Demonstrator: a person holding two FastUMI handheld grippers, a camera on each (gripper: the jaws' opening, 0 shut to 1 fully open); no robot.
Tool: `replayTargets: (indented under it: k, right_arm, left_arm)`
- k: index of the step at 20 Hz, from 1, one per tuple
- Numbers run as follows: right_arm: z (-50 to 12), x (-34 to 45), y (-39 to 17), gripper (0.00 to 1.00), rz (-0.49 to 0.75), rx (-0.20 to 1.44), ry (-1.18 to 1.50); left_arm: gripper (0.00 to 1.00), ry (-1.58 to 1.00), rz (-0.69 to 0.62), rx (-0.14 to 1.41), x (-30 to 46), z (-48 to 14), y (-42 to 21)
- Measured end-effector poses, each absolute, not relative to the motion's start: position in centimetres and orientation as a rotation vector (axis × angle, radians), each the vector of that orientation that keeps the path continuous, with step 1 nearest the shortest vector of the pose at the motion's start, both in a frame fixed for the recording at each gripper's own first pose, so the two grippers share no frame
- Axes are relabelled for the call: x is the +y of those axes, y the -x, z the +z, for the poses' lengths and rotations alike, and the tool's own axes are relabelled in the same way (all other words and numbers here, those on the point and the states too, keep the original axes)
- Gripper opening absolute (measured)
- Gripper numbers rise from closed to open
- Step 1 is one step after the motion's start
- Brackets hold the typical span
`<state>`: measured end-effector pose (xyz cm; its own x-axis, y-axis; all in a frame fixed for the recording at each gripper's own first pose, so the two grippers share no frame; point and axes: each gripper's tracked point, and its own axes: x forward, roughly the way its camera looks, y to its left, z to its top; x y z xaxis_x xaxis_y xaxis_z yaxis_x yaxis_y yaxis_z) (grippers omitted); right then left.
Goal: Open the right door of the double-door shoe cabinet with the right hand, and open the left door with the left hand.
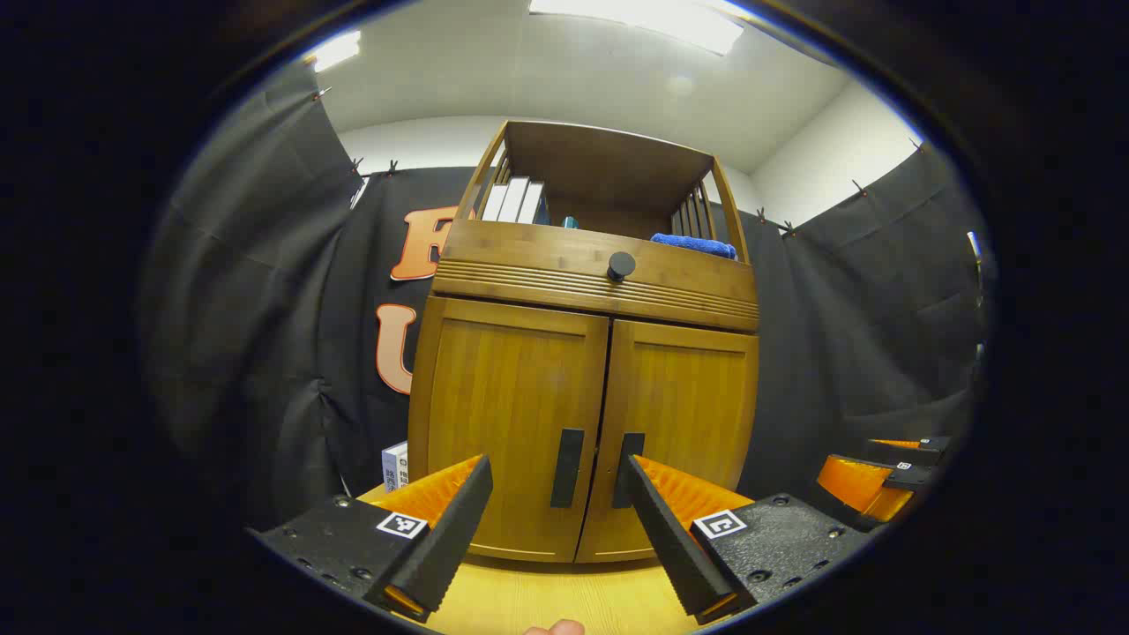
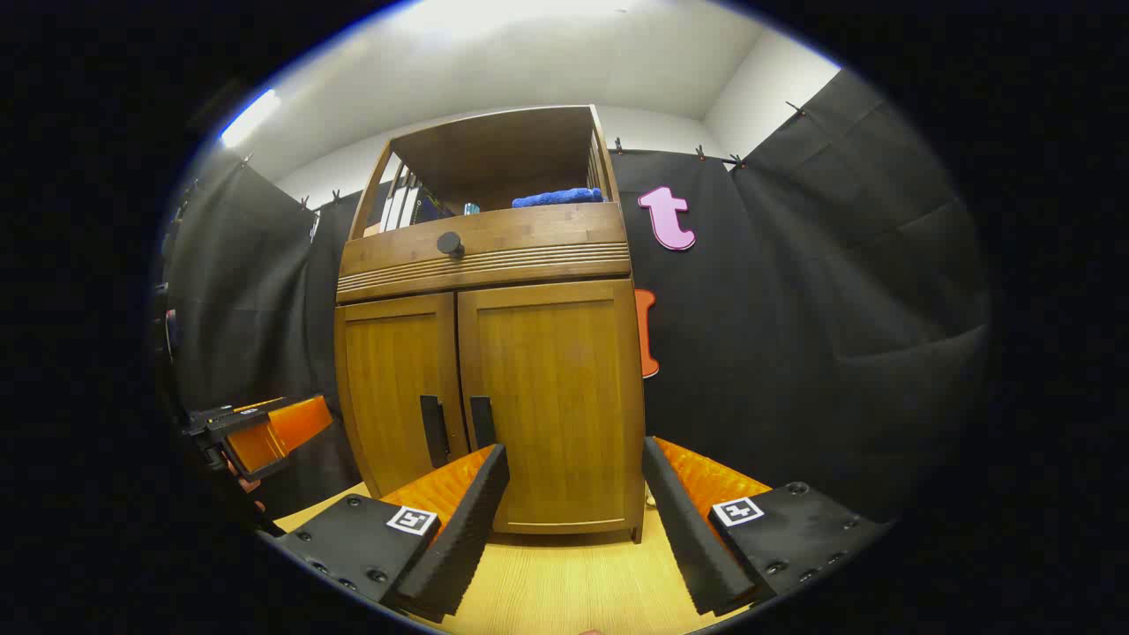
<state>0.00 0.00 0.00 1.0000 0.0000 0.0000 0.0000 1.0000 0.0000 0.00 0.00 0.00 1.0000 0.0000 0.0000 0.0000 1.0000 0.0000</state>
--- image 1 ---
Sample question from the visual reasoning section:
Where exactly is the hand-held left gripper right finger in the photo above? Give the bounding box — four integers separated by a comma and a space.
615, 454, 883, 627

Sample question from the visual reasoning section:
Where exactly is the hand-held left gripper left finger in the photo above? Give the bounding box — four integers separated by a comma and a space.
247, 454, 495, 624

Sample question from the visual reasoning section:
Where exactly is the wooden shoe cabinet door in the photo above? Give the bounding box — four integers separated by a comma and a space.
575, 319, 759, 564
410, 295, 611, 564

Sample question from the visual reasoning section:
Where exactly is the wooden double-door shoe cabinet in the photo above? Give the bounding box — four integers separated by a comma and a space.
407, 119, 761, 565

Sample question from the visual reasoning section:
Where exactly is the wooden cabinet drawer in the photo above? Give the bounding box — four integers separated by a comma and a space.
432, 219, 759, 333

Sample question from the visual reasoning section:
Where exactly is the blue towel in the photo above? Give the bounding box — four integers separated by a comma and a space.
650, 233, 737, 261

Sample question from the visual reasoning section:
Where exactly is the black backdrop cloth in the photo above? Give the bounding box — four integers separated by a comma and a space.
141, 57, 993, 530

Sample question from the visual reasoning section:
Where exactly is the small ceiling light panel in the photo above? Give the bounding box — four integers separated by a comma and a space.
309, 31, 363, 73

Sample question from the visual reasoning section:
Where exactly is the large ceiling light panel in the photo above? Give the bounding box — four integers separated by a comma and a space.
527, 0, 744, 56

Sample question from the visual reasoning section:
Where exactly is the black door handle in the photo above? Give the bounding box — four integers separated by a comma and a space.
612, 432, 646, 510
550, 429, 586, 510

